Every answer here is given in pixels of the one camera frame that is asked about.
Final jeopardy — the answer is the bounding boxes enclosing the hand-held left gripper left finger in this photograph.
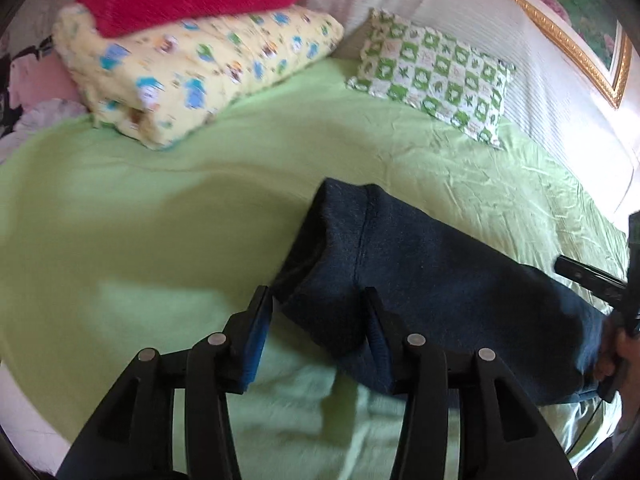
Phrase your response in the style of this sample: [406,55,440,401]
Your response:
[56,285,274,480]

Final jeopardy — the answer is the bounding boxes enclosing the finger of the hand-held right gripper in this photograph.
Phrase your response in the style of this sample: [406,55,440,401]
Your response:
[555,256,628,301]

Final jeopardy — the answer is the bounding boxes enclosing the gold framed floral picture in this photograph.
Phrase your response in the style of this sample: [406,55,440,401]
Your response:
[437,0,633,109]

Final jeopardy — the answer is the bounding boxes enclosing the pink cloth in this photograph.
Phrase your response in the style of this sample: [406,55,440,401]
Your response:
[9,52,81,111]

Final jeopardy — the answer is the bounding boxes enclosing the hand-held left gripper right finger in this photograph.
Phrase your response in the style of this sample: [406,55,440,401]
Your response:
[363,287,576,480]

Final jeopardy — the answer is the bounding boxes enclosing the green bed sheet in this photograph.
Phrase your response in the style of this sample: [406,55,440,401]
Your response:
[0,55,632,480]

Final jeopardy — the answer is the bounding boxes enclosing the green white checkered pillow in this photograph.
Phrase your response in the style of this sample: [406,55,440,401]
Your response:
[346,8,516,150]

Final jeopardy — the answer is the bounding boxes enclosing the person's right hand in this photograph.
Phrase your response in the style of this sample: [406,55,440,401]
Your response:
[592,316,640,382]

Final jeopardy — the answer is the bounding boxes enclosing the yellow cartoon print pillow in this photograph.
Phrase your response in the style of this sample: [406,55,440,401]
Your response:
[52,4,345,151]

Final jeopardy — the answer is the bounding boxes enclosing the dark blue pants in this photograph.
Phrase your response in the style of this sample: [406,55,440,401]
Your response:
[271,177,608,406]

